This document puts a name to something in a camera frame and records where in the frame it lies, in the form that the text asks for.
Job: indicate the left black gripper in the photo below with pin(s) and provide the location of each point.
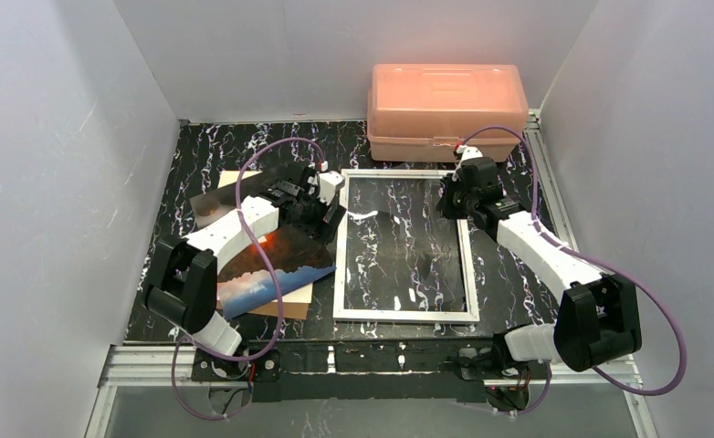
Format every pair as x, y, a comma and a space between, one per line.
326, 219

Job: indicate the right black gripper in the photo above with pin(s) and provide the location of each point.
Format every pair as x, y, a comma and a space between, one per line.
454, 202

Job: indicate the clear glass sheet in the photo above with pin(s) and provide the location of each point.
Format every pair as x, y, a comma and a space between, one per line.
401, 255

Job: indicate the sunset landscape photo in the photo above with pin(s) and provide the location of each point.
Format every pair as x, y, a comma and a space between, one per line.
212, 206

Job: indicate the white picture frame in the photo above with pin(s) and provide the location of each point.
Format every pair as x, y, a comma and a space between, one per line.
340, 313

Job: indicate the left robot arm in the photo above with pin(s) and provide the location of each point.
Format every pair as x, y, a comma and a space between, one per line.
257, 239

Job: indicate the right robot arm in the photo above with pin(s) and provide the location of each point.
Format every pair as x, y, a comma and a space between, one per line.
598, 317

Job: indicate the brown backing board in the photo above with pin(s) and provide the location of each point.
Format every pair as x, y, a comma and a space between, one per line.
246, 287

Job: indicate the pink plastic storage box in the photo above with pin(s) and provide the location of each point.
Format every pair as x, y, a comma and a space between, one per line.
422, 112

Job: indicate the aluminium rail base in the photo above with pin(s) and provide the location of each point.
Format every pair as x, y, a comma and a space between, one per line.
381, 369

